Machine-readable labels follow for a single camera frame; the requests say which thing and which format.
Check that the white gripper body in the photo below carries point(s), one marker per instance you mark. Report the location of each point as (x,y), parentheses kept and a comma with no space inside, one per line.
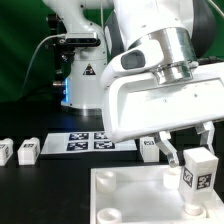
(137,106)

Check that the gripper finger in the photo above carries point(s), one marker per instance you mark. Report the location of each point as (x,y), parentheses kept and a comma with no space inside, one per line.
(206,132)
(162,140)

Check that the white square tabletop tray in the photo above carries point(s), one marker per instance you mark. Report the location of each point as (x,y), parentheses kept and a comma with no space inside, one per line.
(136,195)

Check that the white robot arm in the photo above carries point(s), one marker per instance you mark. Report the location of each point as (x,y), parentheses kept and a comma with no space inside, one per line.
(99,30)

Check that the white tag sheet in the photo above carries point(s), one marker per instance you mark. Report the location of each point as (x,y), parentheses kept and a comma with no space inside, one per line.
(82,142)

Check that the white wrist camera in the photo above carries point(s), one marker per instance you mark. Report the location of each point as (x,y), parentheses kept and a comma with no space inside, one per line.
(139,59)

